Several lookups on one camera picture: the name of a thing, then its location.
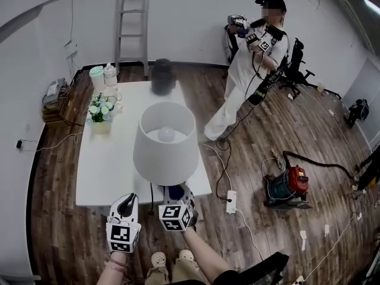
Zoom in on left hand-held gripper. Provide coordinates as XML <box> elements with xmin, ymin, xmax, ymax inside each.
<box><xmin>106</xmin><ymin>192</ymin><xmax>142</xmax><ymax>254</ymax></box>

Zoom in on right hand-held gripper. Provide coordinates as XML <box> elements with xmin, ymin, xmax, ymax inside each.
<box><xmin>158</xmin><ymin>182</ymin><xmax>200</xmax><ymax>233</ymax></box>

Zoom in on white lamp with shade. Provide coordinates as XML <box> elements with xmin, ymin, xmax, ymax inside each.
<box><xmin>132</xmin><ymin>101</ymin><xmax>200</xmax><ymax>187</ymax></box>

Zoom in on person's left forearm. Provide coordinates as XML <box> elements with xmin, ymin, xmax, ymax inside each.
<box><xmin>95</xmin><ymin>249</ymin><xmax>132</xmax><ymax>285</ymax></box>

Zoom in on person's right forearm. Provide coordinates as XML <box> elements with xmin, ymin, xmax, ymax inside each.
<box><xmin>180</xmin><ymin>227</ymin><xmax>233</xmax><ymax>285</ymax></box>

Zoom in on white power strip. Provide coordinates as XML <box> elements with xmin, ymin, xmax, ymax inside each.
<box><xmin>226</xmin><ymin>189</ymin><xmax>238</xmax><ymax>215</ymax></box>

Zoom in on person's beige right shoe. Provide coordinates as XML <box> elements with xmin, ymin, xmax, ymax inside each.
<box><xmin>178</xmin><ymin>249</ymin><xmax>195</xmax><ymax>262</ymax></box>

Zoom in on person's beige shoe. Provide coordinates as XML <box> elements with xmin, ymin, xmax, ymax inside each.
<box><xmin>178</xmin><ymin>249</ymin><xmax>195</xmax><ymax>262</ymax></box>
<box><xmin>151</xmin><ymin>251</ymin><xmax>167</xmax><ymax>269</ymax></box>

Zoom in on person's beige left shoe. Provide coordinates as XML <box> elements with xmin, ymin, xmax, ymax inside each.
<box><xmin>151</xmin><ymin>251</ymin><xmax>167</xmax><ymax>269</ymax></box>

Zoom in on person's beige trousers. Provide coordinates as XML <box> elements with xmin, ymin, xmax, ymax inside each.
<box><xmin>144</xmin><ymin>258</ymin><xmax>210</xmax><ymax>285</ymax></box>

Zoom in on potted white flowers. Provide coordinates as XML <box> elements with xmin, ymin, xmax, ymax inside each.
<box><xmin>87</xmin><ymin>93</ymin><xmax>115</xmax><ymax>135</ymax></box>

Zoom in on red and green vacuum cleaner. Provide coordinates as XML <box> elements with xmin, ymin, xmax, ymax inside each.
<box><xmin>263</xmin><ymin>164</ymin><xmax>313</xmax><ymax>211</ymax></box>

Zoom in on black bag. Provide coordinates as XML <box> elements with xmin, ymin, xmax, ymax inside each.
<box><xmin>236</xmin><ymin>251</ymin><xmax>290</xmax><ymax>285</ymax></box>

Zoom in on wooden crate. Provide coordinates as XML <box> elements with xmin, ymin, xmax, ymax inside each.
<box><xmin>42</xmin><ymin>92</ymin><xmax>73</xmax><ymax>125</ymax></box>

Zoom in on black cylindrical appliance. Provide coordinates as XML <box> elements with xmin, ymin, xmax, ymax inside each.
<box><xmin>151</xmin><ymin>58</ymin><xmax>176</xmax><ymax>96</ymax></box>

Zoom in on mint green lidded cup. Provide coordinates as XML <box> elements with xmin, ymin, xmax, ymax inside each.
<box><xmin>88</xmin><ymin>65</ymin><xmax>105</xmax><ymax>96</ymax></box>

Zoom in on clear plastic bottle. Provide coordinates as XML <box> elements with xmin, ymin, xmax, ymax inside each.
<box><xmin>103</xmin><ymin>62</ymin><xmax>119</xmax><ymax>88</ymax></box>

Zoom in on grey device on crate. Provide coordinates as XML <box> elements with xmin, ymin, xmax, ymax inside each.
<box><xmin>42</xmin><ymin>77</ymin><xmax>69</xmax><ymax>105</ymax></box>

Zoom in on black office chair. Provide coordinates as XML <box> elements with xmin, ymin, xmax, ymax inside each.
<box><xmin>278</xmin><ymin>37</ymin><xmax>316</xmax><ymax>100</ymax></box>

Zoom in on grey metal ladder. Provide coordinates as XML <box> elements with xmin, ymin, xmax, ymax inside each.
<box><xmin>115</xmin><ymin>0</ymin><xmax>151</xmax><ymax>77</ymax></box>

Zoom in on black stand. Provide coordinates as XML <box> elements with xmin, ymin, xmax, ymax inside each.
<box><xmin>355</xmin><ymin>147</ymin><xmax>380</xmax><ymax>192</ymax></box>

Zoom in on black equipment on floor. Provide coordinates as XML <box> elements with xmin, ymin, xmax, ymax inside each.
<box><xmin>344</xmin><ymin>98</ymin><xmax>370</xmax><ymax>128</ymax></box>

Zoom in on black lamp cable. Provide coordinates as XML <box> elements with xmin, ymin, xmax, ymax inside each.
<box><xmin>148</xmin><ymin>182</ymin><xmax>156</xmax><ymax>216</ymax></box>

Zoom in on white power cable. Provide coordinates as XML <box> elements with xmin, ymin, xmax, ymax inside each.
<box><xmin>201</xmin><ymin>142</ymin><xmax>264</xmax><ymax>262</ymax></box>

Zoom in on black floor cable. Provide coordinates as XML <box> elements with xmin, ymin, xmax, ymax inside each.
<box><xmin>215</xmin><ymin>111</ymin><xmax>262</xmax><ymax>203</ymax></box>

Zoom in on pink bracelet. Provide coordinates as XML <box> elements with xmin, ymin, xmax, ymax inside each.
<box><xmin>104</xmin><ymin>254</ymin><xmax>129</xmax><ymax>272</ymax></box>

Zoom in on black vacuum hose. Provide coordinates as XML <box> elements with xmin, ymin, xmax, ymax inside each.
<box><xmin>281</xmin><ymin>150</ymin><xmax>360</xmax><ymax>184</ymax></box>

